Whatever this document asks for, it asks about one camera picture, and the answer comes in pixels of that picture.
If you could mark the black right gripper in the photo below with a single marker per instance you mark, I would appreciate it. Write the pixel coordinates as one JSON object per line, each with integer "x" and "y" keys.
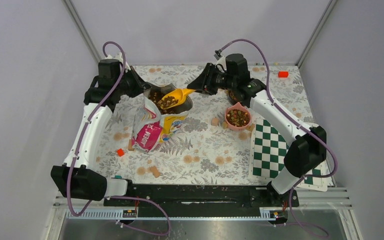
{"x": 203, "y": 83}

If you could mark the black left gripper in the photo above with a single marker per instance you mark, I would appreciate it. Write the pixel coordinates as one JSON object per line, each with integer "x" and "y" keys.
{"x": 140, "y": 85}

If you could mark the yellow plastic scoop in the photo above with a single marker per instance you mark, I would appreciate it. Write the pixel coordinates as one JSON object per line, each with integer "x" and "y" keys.
{"x": 175, "y": 98}

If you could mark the pet food bag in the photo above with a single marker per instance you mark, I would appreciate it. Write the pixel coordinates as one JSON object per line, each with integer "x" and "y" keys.
{"x": 153, "y": 126}

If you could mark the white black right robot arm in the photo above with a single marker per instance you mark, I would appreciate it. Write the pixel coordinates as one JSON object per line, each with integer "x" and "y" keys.
{"x": 307, "y": 145}

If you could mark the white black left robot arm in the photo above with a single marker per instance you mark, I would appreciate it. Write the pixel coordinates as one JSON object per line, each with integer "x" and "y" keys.
{"x": 77, "y": 176}

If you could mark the pink pet food bowl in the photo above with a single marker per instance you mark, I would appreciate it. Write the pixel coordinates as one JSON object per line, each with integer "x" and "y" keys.
{"x": 237, "y": 117}

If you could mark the black round lid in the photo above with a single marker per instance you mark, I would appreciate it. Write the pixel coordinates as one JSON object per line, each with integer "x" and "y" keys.
{"x": 233, "y": 96}

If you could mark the wooden cylinder near bowl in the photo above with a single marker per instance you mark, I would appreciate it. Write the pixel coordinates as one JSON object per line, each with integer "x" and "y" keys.
{"x": 214, "y": 121}

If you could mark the small wooden block by bowl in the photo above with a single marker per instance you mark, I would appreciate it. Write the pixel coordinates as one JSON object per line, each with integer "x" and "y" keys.
{"x": 224, "y": 125}

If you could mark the wooden block left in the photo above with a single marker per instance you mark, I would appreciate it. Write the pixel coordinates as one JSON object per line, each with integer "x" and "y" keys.
{"x": 130, "y": 146}

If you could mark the floral table mat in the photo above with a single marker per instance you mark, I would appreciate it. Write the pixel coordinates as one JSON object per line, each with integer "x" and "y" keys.
{"x": 198, "y": 153}

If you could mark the red block at front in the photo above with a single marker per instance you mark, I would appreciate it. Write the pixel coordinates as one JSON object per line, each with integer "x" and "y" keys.
{"x": 120, "y": 152}

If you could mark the red block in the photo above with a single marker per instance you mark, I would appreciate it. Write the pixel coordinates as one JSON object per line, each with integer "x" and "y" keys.
{"x": 283, "y": 74}
{"x": 120, "y": 152}

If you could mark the red block at back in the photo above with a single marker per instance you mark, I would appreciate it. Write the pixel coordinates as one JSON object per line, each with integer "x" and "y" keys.
{"x": 283, "y": 74}

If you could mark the wooden block front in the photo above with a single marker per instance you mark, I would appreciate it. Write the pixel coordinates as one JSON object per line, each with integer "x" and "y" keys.
{"x": 155, "y": 172}

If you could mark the green white checkerboard mat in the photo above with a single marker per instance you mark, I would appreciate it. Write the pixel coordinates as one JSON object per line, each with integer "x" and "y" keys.
{"x": 267, "y": 151}

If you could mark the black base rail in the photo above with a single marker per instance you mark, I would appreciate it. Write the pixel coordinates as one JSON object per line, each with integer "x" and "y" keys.
{"x": 189, "y": 201}

